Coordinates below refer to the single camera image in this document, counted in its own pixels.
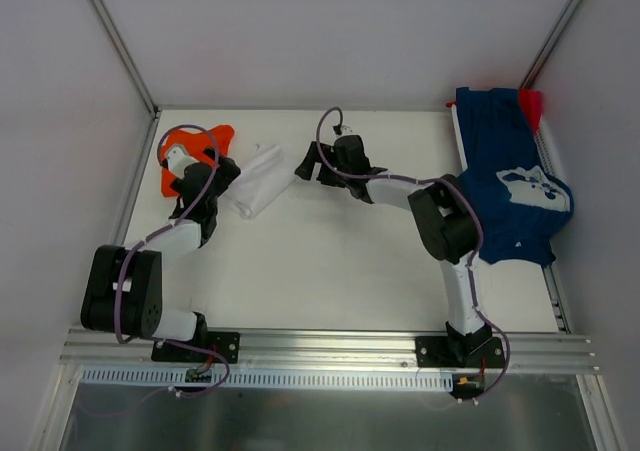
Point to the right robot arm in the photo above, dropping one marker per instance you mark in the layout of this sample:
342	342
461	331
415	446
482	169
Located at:
448	229

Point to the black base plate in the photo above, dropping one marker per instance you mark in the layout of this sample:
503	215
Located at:
226	344
443	352

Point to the white slotted cable duct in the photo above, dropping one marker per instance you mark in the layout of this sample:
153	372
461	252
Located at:
271	379

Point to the blue printed t shirt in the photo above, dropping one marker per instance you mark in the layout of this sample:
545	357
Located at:
519	205

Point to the white t shirt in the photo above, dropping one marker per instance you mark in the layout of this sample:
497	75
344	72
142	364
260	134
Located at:
263	178

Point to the red t shirt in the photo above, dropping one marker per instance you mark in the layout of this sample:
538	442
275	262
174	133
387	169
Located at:
532	105

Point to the aluminium mounting rail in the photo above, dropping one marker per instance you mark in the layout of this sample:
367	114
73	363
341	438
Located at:
531	353

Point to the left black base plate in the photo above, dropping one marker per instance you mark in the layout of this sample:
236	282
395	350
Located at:
226	344

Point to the white perforated basket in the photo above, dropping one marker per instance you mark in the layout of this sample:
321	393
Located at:
546	147

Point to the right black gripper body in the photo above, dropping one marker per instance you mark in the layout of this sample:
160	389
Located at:
322	163

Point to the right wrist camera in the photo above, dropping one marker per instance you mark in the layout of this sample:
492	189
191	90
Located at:
341	130

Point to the orange t shirt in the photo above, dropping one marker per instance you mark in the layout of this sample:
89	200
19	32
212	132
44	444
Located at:
194	144

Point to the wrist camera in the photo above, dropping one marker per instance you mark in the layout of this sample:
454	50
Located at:
341	130
177	160

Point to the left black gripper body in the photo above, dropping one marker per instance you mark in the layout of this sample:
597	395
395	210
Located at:
226	169

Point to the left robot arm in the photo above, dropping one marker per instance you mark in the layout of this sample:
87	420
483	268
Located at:
124	292

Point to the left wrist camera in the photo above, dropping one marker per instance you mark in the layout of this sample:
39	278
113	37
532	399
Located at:
177	160

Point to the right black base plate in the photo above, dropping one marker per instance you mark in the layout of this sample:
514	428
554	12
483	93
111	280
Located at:
443	352

